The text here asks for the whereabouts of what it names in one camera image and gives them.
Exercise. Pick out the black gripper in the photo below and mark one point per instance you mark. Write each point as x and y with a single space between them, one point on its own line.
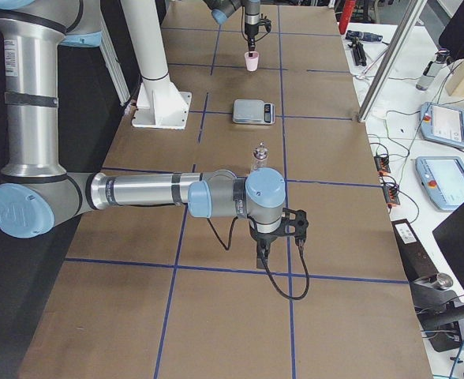
250 29
264 239

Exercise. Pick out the clear glass sauce bottle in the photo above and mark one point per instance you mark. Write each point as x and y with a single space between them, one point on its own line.
260 157

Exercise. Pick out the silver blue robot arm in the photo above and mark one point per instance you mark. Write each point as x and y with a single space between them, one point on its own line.
221 10
93 137

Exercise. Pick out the silver digital kitchen scale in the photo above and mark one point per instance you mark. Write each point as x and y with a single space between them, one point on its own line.
253 111

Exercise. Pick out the red cylinder bottle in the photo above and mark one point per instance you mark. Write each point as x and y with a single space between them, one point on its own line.
346 14

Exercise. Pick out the black folded tripod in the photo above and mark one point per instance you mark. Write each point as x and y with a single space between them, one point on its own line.
358 52

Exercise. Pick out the orange black connector block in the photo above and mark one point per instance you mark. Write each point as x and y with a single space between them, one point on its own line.
382 164
391 194

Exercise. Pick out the grey water bottle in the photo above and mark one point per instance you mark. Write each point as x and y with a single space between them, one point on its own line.
440 60

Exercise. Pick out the near blue teach pendant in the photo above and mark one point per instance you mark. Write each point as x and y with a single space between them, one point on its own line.
443 180

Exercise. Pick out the blue teach pendant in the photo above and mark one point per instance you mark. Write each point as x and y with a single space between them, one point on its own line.
442 124
443 180

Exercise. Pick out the far blue teach pendant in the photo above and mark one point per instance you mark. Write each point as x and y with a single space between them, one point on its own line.
442 124

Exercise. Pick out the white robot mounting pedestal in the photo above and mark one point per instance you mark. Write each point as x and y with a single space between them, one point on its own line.
159 103

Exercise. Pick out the aluminium frame post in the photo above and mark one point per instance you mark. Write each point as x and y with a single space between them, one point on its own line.
402 33

